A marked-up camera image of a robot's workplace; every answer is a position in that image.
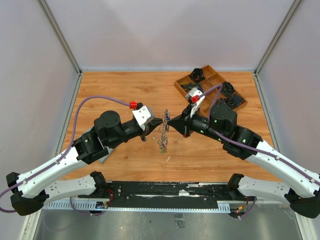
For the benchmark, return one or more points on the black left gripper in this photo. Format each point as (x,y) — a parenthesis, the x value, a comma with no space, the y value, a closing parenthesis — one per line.
(150,127)

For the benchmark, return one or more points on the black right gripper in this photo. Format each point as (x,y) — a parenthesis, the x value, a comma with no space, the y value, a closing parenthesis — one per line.
(183,122)

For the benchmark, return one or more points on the large metal keyring disc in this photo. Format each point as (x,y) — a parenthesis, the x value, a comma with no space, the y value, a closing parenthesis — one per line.
(163,140)

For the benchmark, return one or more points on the silver key with black tag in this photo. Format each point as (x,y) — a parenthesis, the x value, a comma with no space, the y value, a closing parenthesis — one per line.
(167,119)

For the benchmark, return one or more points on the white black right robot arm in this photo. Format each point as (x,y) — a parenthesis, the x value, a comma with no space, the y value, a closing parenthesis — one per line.
(297,187)

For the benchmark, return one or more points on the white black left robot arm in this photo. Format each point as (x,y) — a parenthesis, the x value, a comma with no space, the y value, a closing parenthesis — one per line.
(43,185)

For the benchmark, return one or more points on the blue patterned folded cloth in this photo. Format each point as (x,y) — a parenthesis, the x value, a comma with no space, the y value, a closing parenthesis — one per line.
(190,86)

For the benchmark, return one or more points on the wooden compartment tray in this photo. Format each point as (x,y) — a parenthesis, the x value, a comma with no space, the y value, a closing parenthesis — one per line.
(212,78)

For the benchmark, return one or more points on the dark patterned folded cloth top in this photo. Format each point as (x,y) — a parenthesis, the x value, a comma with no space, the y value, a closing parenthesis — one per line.
(197,75)

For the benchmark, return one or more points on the dark folded cloth pair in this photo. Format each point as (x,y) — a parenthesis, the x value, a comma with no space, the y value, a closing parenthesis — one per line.
(234,101)

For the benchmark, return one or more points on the dark green folded cloth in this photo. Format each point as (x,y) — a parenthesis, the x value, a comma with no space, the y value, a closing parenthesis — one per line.
(227,89)

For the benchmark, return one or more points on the grey felt cloth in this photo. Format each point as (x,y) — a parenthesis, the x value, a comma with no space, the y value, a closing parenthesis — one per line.
(105,157)

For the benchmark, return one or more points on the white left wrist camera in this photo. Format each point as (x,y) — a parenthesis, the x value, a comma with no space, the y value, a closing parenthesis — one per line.
(143,115)

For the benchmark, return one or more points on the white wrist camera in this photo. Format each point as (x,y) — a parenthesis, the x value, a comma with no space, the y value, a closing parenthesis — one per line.
(143,115)
(194,96)

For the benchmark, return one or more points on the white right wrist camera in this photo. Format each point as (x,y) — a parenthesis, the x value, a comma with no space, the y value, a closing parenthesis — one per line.
(194,96)

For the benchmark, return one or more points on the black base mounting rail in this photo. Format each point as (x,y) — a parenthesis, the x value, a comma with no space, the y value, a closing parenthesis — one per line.
(165,195)

